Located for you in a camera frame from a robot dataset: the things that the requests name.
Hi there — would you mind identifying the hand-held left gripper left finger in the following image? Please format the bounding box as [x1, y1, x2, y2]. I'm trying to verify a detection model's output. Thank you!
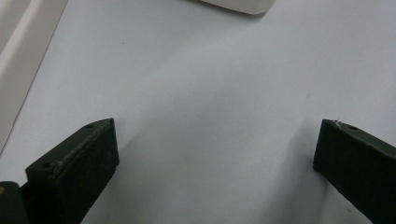
[20, 118, 120, 224]

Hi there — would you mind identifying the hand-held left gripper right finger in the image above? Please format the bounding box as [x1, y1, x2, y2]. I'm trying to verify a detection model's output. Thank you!
[313, 119, 396, 224]

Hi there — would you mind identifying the white plastic storage box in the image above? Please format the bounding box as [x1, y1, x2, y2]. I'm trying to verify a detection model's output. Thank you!
[199, 0, 276, 16]

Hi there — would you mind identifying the metal table frame rail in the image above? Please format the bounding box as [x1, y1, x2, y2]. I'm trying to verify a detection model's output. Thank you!
[0, 0, 43, 74]

